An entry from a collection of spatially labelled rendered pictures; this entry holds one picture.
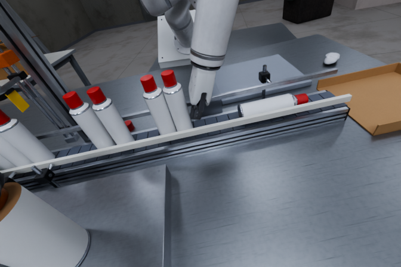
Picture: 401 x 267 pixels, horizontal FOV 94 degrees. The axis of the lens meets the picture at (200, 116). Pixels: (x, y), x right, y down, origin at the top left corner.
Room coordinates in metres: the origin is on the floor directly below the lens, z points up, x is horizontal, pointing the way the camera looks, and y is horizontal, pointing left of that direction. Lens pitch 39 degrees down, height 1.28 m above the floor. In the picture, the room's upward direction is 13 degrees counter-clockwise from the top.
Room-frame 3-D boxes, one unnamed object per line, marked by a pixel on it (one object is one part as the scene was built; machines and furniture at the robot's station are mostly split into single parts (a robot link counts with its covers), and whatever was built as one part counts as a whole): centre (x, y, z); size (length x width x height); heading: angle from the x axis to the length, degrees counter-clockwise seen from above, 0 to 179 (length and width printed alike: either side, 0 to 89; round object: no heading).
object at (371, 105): (0.43, -0.60, 0.85); 0.30 x 0.26 x 0.04; 89
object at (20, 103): (0.47, 0.44, 1.09); 0.03 x 0.01 x 0.06; 179
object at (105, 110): (0.45, 0.25, 0.98); 0.05 x 0.05 x 0.20
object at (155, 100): (0.44, 0.11, 0.98); 0.05 x 0.05 x 0.20
